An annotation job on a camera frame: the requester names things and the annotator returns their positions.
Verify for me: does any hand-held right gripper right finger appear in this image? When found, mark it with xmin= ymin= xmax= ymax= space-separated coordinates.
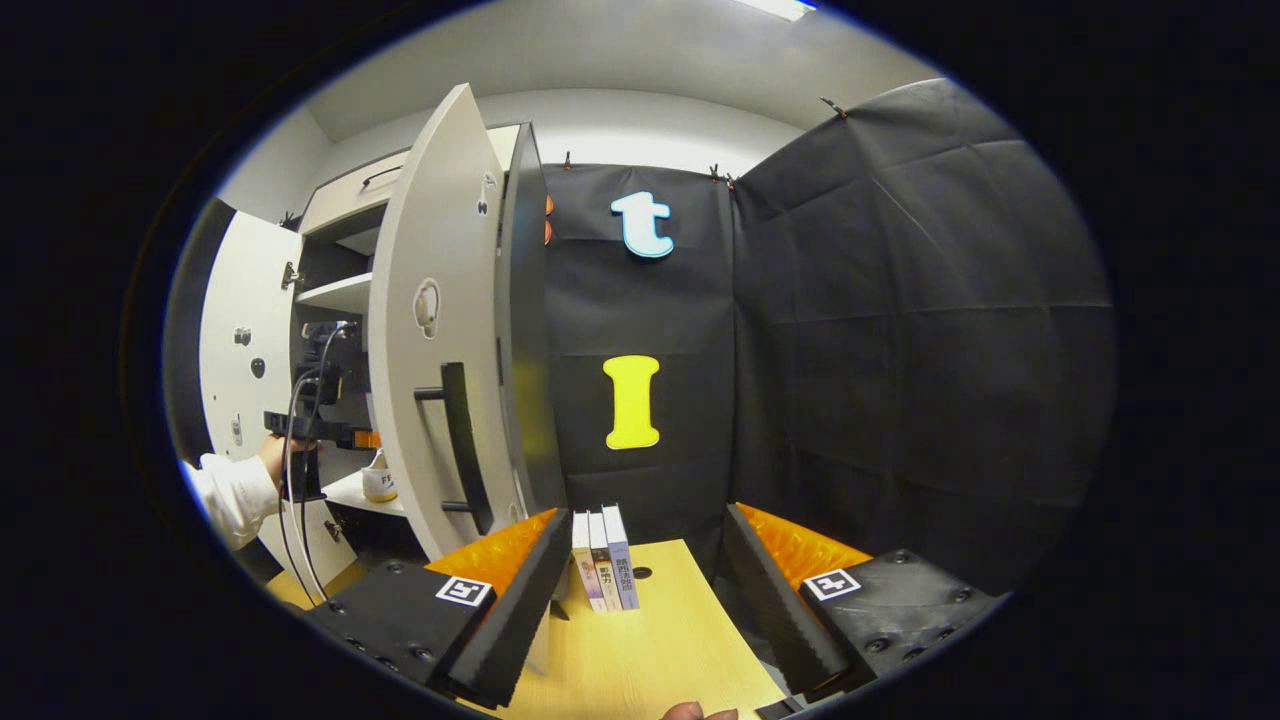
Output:
xmin=722 ymin=503 xmax=1001 ymax=701

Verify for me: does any white cabinet door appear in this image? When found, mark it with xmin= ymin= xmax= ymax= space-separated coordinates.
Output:
xmin=368 ymin=83 xmax=521 ymax=561
xmin=198 ymin=210 xmax=361 ymax=586

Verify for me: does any black backdrop cloth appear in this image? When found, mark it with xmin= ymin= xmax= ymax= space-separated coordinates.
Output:
xmin=540 ymin=78 xmax=1119 ymax=601
xmin=163 ymin=198 xmax=236 ymax=463

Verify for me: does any long ceiling light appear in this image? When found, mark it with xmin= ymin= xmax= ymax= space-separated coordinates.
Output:
xmin=735 ymin=0 xmax=816 ymax=23

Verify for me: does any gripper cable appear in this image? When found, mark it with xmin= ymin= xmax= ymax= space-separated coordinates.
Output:
xmin=278 ymin=320 xmax=351 ymax=603

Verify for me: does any blue book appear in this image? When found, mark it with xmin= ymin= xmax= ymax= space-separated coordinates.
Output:
xmin=602 ymin=505 xmax=641 ymax=611

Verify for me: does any white cabinet drawer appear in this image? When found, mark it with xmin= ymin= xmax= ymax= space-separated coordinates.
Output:
xmin=300 ymin=150 xmax=406 ymax=236

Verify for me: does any white canvas shoe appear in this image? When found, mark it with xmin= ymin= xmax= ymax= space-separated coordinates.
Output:
xmin=362 ymin=450 xmax=399 ymax=503

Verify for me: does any black door handle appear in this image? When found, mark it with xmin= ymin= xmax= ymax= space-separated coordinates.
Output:
xmin=415 ymin=362 xmax=496 ymax=536

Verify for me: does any white and grey shoe cabinet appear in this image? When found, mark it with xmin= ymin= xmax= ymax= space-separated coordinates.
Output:
xmin=198 ymin=83 xmax=571 ymax=591

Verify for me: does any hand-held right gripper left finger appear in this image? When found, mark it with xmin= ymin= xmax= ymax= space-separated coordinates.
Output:
xmin=305 ymin=508 xmax=574 ymax=709

